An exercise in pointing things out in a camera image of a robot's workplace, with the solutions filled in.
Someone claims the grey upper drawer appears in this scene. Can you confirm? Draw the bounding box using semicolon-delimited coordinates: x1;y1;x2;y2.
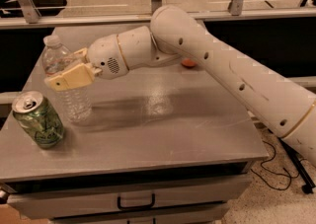
8;174;251;219

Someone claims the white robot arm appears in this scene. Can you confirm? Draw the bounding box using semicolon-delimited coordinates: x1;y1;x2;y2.
45;5;316;165

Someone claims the black floor cable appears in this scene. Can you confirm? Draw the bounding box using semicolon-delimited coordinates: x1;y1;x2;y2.
250;140;316;191

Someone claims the red apple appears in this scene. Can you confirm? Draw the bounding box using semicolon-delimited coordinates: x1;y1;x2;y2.
181;58;197;68

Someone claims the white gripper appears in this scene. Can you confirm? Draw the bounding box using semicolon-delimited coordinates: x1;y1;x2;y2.
44;35;128;92

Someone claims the black drawer handle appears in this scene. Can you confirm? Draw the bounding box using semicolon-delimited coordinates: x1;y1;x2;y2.
117;193;156;211

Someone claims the green soda can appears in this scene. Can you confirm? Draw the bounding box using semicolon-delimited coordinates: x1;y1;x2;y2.
12;91;64;149

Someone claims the black stand leg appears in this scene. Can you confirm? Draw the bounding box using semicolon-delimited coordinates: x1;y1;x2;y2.
278;139;316;194

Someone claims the grey lower drawer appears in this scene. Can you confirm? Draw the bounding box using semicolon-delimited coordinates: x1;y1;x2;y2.
49;203;229;224

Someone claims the clear plastic water bottle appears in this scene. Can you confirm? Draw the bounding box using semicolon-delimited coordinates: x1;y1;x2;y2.
41;35;92;122

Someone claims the grey drawer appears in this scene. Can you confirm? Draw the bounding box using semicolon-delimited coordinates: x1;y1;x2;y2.
49;203;229;224
8;174;251;219

